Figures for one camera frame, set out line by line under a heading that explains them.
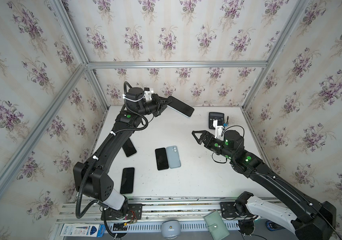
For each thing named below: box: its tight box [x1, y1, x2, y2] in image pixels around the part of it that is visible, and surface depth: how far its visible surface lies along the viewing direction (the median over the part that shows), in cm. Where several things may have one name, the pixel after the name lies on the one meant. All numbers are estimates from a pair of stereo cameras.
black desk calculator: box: [208, 112, 225, 130], surface depth 113 cm
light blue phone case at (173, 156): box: [166, 145, 182, 169], surface depth 95 cm
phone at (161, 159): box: [155, 147, 169, 171], surface depth 95 cm
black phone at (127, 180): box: [120, 167, 135, 194], surface depth 84 cm
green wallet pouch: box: [204, 210, 230, 240], surface depth 71 cm
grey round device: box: [161, 220, 181, 240], surface depth 64 cm
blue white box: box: [60, 224, 106, 238], surface depth 69 cm
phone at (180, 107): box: [166, 95, 195, 118], surface depth 72 cm
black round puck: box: [238, 220, 255, 235], surface depth 72 cm
